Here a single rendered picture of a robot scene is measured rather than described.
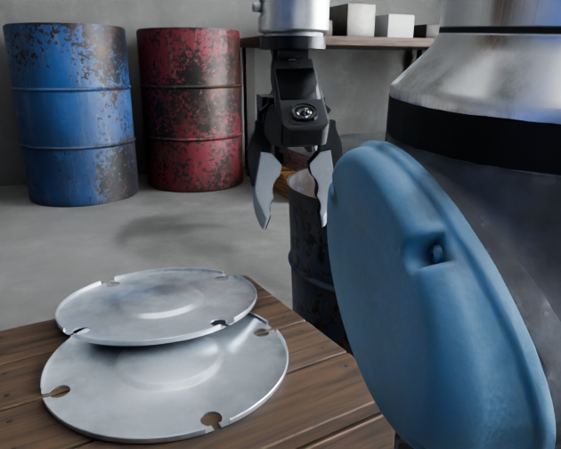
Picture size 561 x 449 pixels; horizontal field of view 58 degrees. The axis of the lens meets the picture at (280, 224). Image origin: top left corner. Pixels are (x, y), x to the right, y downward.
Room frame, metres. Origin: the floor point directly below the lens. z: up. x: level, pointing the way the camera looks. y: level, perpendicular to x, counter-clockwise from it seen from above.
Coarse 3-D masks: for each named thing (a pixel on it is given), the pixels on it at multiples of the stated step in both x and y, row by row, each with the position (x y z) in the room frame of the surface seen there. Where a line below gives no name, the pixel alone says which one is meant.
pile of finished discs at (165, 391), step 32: (256, 320) 0.64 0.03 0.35; (64, 352) 0.55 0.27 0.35; (96, 352) 0.55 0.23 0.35; (128, 352) 0.54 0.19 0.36; (160, 352) 0.54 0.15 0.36; (192, 352) 0.54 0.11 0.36; (224, 352) 0.55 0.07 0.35; (256, 352) 0.55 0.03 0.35; (288, 352) 0.54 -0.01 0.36; (64, 384) 0.49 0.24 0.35; (96, 384) 0.49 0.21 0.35; (128, 384) 0.49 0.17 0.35; (160, 384) 0.48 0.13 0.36; (192, 384) 0.49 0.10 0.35; (224, 384) 0.49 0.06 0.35; (256, 384) 0.49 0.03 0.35; (64, 416) 0.43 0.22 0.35; (96, 416) 0.43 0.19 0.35; (128, 416) 0.43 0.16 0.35; (160, 416) 0.43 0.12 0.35; (192, 416) 0.43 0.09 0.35; (224, 416) 0.43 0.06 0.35
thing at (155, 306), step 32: (96, 288) 0.75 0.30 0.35; (128, 288) 0.74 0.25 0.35; (160, 288) 0.73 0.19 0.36; (192, 288) 0.72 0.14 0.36; (224, 288) 0.73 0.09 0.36; (64, 320) 0.62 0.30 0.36; (96, 320) 0.62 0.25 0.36; (128, 320) 0.62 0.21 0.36; (160, 320) 0.61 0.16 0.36; (192, 320) 0.61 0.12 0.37; (224, 320) 0.61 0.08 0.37
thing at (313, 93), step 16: (272, 64) 0.55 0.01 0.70; (288, 64) 0.55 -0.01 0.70; (304, 64) 0.55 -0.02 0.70; (272, 80) 0.54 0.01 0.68; (288, 80) 0.53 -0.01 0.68; (304, 80) 0.53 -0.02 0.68; (288, 96) 0.50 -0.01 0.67; (304, 96) 0.50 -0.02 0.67; (320, 96) 0.50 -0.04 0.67; (288, 112) 0.48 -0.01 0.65; (304, 112) 0.47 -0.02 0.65; (320, 112) 0.48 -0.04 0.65; (288, 128) 0.46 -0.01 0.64; (304, 128) 0.47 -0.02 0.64; (320, 128) 0.47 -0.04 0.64; (288, 144) 0.47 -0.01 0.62; (304, 144) 0.48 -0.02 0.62; (320, 144) 0.48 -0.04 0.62
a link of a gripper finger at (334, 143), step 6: (330, 120) 0.57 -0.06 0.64; (330, 126) 0.56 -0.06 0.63; (330, 132) 0.56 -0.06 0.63; (336, 132) 0.56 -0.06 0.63; (330, 138) 0.56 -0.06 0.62; (336, 138) 0.56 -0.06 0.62; (324, 144) 0.56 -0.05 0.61; (330, 144) 0.56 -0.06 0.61; (336, 144) 0.56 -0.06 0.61; (318, 150) 0.56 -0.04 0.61; (324, 150) 0.56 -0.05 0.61; (330, 150) 0.56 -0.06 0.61; (336, 150) 0.56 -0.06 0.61; (342, 150) 0.56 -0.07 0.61; (336, 156) 0.56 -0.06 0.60; (336, 162) 0.56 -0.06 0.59
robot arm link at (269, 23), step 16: (272, 0) 0.55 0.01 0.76; (288, 0) 0.54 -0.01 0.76; (304, 0) 0.54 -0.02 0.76; (320, 0) 0.55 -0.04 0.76; (272, 16) 0.55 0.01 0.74; (288, 16) 0.54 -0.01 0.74; (304, 16) 0.54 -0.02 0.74; (320, 16) 0.55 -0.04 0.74; (272, 32) 0.55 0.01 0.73; (288, 32) 0.55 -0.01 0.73; (304, 32) 0.55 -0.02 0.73; (320, 32) 0.56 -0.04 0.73
